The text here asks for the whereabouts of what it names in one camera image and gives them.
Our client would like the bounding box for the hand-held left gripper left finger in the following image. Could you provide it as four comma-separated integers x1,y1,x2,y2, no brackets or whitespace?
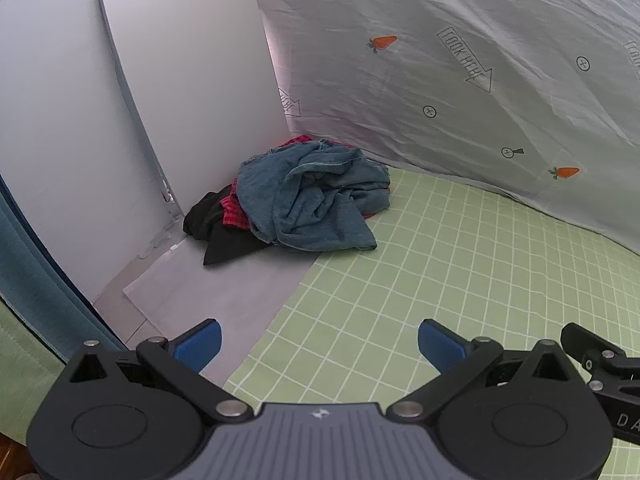
67,318,252,425

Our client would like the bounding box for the white carrot print duvet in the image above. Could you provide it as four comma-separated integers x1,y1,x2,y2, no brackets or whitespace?
247,0,640,259

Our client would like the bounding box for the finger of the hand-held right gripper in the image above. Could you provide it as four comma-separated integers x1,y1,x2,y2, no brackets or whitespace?
560,322,640,397

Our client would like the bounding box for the red patterned garment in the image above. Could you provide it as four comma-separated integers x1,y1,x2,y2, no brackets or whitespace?
220,135,390,232

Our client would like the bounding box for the green grid cutting mat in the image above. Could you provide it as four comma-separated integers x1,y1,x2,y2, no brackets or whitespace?
222,166,640,480

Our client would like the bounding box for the white cloth sheet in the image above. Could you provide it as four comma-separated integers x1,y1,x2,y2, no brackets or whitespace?
122,239,322,386

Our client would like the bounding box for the teal curtain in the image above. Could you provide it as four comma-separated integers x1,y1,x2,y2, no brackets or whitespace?
0,175,127,367

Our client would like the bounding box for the black garment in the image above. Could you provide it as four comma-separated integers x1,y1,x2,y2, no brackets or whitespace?
182,185,273,267

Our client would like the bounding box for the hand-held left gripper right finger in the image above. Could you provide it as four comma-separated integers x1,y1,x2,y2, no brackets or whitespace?
389,318,582,424

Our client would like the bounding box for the white rounded board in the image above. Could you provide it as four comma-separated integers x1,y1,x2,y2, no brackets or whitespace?
98,0,289,221

